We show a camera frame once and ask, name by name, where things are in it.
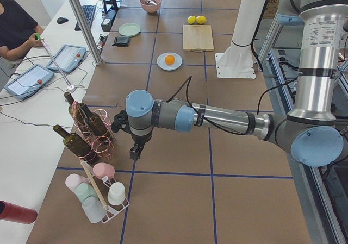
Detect light blue plate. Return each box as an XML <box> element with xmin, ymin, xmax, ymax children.
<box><xmin>157</xmin><ymin>52</ymin><xmax>182</xmax><ymax>71</ymax></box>

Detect orange fruit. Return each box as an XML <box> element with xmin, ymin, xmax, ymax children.
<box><xmin>164</xmin><ymin>54</ymin><xmax>175</xmax><ymax>65</ymax></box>

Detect green plate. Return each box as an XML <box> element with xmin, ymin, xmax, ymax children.
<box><xmin>118</xmin><ymin>23</ymin><xmax>141</xmax><ymax>37</ymax></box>

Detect person's hand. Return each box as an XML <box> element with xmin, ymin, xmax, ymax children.
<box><xmin>26</xmin><ymin>33</ymin><xmax>43</xmax><ymax>48</ymax></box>

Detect white cup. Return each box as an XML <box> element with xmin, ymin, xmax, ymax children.
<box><xmin>108</xmin><ymin>182</ymin><xmax>126</xmax><ymax>205</ymax></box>

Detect dark wine bottle back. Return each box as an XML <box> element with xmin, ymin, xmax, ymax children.
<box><xmin>79</xmin><ymin>102</ymin><xmax>112</xmax><ymax>141</ymax></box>

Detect dark wine bottle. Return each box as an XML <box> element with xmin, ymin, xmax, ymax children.
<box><xmin>53</xmin><ymin>124</ymin><xmax>100</xmax><ymax>166</ymax></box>
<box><xmin>79</xmin><ymin>102</ymin><xmax>112</xmax><ymax>141</ymax></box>
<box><xmin>64</xmin><ymin>92</ymin><xmax>85</xmax><ymax>129</ymax></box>

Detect dark wine bottle front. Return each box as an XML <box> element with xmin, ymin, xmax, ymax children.
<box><xmin>53</xmin><ymin>124</ymin><xmax>100</xmax><ymax>166</ymax></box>

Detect mint green cup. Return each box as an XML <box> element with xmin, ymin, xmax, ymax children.
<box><xmin>74</xmin><ymin>183</ymin><xmax>97</xmax><ymax>203</ymax></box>

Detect pale pink cup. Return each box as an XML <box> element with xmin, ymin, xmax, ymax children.
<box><xmin>65</xmin><ymin>173</ymin><xmax>90</xmax><ymax>192</ymax></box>

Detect grey cup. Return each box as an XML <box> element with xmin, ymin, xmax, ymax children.
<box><xmin>82</xmin><ymin>196</ymin><xmax>107</xmax><ymax>223</ymax></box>

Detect dark grey folded cloth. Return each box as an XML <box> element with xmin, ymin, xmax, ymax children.
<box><xmin>112</xmin><ymin>36</ymin><xmax>131</xmax><ymax>47</ymax></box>

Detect teach pendant far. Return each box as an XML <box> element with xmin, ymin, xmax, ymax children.
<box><xmin>54</xmin><ymin>44</ymin><xmax>86</xmax><ymax>74</ymax></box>

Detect teach pendant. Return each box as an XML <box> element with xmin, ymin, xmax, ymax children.
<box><xmin>54</xmin><ymin>44</ymin><xmax>86</xmax><ymax>74</ymax></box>
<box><xmin>4</xmin><ymin>64</ymin><xmax>54</xmax><ymax>99</ymax></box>

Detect teach pendant near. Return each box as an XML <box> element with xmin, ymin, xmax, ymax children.
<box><xmin>4</xmin><ymin>64</ymin><xmax>54</xmax><ymax>99</ymax></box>

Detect wooden cutting board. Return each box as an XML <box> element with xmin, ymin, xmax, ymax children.
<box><xmin>183</xmin><ymin>25</ymin><xmax>214</xmax><ymax>51</ymax></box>

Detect black computer box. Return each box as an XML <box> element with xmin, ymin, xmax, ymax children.
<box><xmin>101</xmin><ymin>9</ymin><xmax>116</xmax><ymax>32</ymax></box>

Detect red thermos bottle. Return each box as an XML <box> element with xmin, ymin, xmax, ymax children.
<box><xmin>1</xmin><ymin>201</ymin><xmax>38</xmax><ymax>224</ymax></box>

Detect yellow lemon left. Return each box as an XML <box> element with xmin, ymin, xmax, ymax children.
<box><xmin>187</xmin><ymin>15</ymin><xmax>196</xmax><ymax>25</ymax></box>

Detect yellow lemon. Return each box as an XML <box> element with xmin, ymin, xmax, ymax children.
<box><xmin>196</xmin><ymin>15</ymin><xmax>207</xmax><ymax>24</ymax></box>
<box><xmin>187</xmin><ymin>15</ymin><xmax>196</xmax><ymax>25</ymax></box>

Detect pink bowl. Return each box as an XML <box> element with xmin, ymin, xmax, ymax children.
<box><xmin>140</xmin><ymin>0</ymin><xmax>161</xmax><ymax>14</ymax></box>

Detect yellow lemon right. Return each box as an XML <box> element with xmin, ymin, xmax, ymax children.
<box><xmin>196</xmin><ymin>15</ymin><xmax>207</xmax><ymax>24</ymax></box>

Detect black keyboard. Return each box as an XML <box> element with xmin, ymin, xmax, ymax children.
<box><xmin>82</xmin><ymin>5</ymin><xmax>96</xmax><ymax>28</ymax></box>

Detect black computer mouse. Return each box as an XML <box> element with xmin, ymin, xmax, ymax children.
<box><xmin>57</xmin><ymin>17</ymin><xmax>69</xmax><ymax>24</ymax></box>

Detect pink rod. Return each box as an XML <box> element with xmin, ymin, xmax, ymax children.
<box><xmin>35</xmin><ymin>32</ymin><xmax>76</xmax><ymax>92</ymax></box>

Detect person in black shirt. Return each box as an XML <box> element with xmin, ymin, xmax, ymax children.
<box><xmin>1</xmin><ymin>0</ymin><xmax>44</xmax><ymax>61</ymax></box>

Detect copper wire bottle rack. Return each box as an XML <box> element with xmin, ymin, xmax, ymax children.
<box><xmin>69</xmin><ymin>101</ymin><xmax>114</xmax><ymax>161</ymax></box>

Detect wooden rack handle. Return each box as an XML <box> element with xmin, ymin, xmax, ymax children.
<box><xmin>80</xmin><ymin>161</ymin><xmax>109</xmax><ymax>211</ymax></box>

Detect white wire cup rack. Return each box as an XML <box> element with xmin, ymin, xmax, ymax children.
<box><xmin>80</xmin><ymin>161</ymin><xmax>129</xmax><ymax>223</ymax></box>

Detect aluminium frame post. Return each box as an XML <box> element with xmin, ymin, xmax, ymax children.
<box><xmin>68</xmin><ymin>0</ymin><xmax>102</xmax><ymax>66</ymax></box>

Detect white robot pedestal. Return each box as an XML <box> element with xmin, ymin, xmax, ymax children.
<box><xmin>215</xmin><ymin>0</ymin><xmax>268</xmax><ymax>79</ymax></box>

